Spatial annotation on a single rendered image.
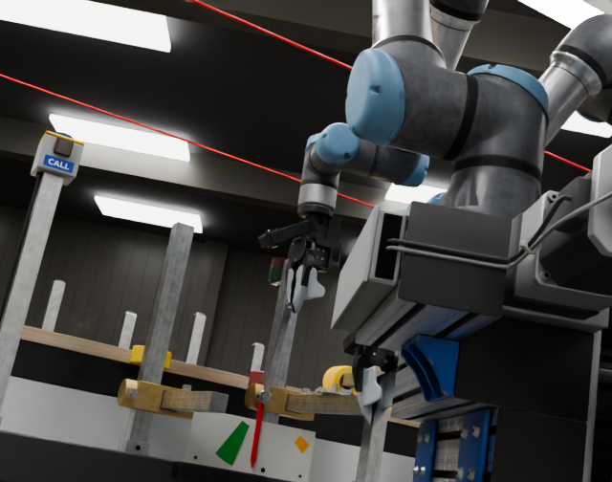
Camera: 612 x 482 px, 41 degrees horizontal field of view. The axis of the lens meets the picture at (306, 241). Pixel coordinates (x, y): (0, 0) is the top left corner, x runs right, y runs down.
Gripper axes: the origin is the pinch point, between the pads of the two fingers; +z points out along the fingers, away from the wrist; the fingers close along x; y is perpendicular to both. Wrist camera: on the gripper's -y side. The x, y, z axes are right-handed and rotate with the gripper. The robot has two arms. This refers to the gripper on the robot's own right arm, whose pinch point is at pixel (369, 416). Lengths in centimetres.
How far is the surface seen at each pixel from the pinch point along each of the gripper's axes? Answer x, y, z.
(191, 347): 15, -138, -22
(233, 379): -4, -50, -6
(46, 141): -58, -27, -37
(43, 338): -46, -50, -6
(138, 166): 87, -594, -229
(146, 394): -29.5, -28.3, 2.2
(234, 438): -11.0, -28.3, 6.8
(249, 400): -8.4, -30.9, -0.9
